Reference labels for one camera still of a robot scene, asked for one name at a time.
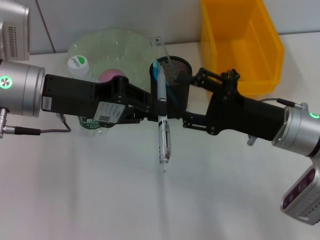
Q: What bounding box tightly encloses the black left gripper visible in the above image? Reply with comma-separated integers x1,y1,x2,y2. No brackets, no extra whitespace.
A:
41,73,168,126

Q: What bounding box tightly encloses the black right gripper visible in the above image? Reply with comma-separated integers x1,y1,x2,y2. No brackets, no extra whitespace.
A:
166,67,288,142

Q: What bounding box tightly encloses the green plastic wrapper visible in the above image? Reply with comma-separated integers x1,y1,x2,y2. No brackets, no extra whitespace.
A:
220,68,241,83

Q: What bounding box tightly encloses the silver white pen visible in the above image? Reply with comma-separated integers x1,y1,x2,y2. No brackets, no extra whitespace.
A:
155,65,173,174

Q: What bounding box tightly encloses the pink peach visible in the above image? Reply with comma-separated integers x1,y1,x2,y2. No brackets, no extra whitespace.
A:
98,69,126,84

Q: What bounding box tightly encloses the transparent plastic ruler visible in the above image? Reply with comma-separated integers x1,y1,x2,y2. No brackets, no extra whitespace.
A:
148,36,180,86

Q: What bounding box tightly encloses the green label water bottle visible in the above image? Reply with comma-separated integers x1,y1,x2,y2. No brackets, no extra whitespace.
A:
66,55,111,138

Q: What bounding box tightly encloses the black mesh pen cup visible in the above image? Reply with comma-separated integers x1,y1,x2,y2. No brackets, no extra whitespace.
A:
149,55,193,119

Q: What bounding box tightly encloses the translucent green fruit bowl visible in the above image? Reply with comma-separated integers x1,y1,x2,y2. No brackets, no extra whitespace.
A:
66,26,159,97

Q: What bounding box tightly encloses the yellow plastic bin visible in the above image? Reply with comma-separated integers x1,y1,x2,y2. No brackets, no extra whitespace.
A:
199,0,286,96

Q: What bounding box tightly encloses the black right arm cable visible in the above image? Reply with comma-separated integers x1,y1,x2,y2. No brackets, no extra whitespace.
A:
258,97,305,110

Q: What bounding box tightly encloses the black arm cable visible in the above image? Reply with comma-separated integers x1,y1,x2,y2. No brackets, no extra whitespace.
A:
0,107,73,139
258,97,305,110

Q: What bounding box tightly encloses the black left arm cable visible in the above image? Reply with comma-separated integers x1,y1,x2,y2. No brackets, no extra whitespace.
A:
0,107,73,139

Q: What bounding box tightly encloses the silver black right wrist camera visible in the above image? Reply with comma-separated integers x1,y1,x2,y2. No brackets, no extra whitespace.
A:
279,164,320,226

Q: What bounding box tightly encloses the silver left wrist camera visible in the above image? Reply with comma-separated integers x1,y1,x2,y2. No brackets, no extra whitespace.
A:
0,0,31,62

